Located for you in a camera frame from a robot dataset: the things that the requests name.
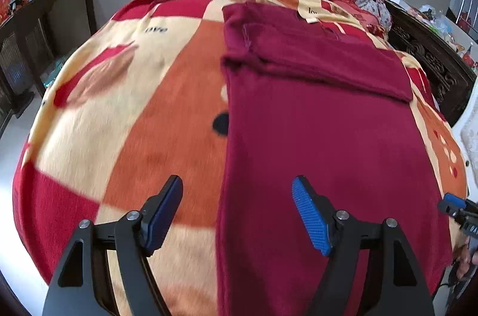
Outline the maroon knitted garment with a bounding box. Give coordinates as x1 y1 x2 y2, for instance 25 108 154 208
215 1 455 316

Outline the dark carved wooden headboard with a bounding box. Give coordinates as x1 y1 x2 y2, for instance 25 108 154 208
383 0 477 127

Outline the red orange checkered blanket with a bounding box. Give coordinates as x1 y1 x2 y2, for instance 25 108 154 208
12 0 468 316

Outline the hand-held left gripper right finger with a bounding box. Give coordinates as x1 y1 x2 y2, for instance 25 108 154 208
292 175 436 316

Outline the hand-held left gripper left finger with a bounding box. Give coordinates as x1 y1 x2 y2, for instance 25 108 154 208
42 175 184 316

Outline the red patterned cloth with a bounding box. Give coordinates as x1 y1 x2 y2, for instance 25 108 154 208
329 0 390 37

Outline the dark wooden cabinet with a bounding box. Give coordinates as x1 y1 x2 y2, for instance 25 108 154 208
0 0 98 132

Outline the person's right hand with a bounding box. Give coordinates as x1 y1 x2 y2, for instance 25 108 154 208
453 243 478 280

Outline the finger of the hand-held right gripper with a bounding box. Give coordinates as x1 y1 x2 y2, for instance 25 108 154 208
438 194 468 217

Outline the white lace cloth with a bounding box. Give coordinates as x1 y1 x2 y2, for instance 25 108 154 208
451 85 478 190

